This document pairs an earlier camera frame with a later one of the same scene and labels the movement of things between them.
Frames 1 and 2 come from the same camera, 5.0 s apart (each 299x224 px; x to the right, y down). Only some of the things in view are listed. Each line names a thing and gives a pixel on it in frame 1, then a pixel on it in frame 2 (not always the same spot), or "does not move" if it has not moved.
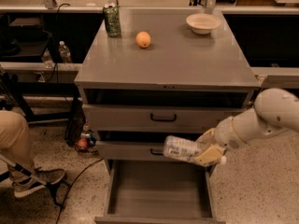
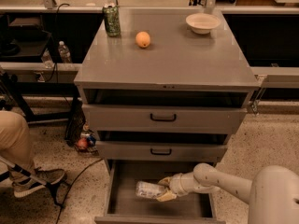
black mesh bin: (76, 121) does not move
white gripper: (224, 133) to (177, 185)
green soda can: (112, 20) does not move
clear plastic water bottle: (181, 147) to (149, 189)
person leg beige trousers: (15, 139) does not move
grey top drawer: (158, 118) does not move
